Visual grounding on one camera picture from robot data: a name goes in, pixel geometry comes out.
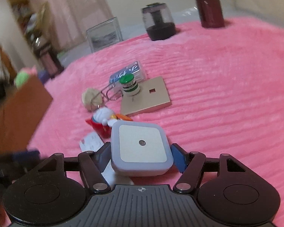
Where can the white square night light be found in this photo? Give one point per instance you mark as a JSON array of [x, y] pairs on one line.
[[139, 149]]

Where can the blue clear plastic box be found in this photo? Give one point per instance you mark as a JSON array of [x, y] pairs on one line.
[[134, 68]]

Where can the dark red cylindrical container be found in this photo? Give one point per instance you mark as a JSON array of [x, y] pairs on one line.
[[210, 13]]

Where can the beige round wooden object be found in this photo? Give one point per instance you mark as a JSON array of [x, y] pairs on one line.
[[92, 99]]

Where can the brown jacket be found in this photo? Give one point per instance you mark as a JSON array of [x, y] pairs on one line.
[[7, 71]]

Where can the gold TP-LINK panel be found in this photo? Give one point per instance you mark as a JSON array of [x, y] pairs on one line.
[[153, 95]]

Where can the red white cat figurine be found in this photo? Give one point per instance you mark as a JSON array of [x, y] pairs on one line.
[[103, 119]]

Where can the pink curtain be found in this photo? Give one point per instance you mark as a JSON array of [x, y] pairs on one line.
[[70, 19]]

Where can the white remote control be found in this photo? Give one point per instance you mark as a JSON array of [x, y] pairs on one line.
[[92, 142]]

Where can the green capped white bottle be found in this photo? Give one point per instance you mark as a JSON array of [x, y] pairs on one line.
[[130, 87]]

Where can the dark glass jar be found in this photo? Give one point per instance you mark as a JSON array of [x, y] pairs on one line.
[[158, 21]]

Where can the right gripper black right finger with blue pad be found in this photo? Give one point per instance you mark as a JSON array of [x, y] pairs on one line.
[[190, 165]]

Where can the framed picture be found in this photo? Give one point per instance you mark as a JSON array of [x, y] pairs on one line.
[[104, 35]]

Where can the metal wire clip holder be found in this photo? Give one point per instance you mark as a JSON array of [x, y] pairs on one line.
[[111, 92]]

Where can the wooden bookshelf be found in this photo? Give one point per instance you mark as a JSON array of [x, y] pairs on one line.
[[34, 25]]

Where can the brown cardboard box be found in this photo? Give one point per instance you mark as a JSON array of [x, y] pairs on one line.
[[20, 115]]

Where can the green pink plush toy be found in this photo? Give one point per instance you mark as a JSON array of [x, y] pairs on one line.
[[23, 75]]

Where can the pink fluffy blanket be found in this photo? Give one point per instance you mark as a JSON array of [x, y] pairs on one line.
[[227, 92]]

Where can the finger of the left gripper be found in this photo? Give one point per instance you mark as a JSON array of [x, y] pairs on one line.
[[15, 165]]

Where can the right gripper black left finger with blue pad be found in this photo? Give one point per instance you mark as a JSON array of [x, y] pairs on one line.
[[92, 165]]

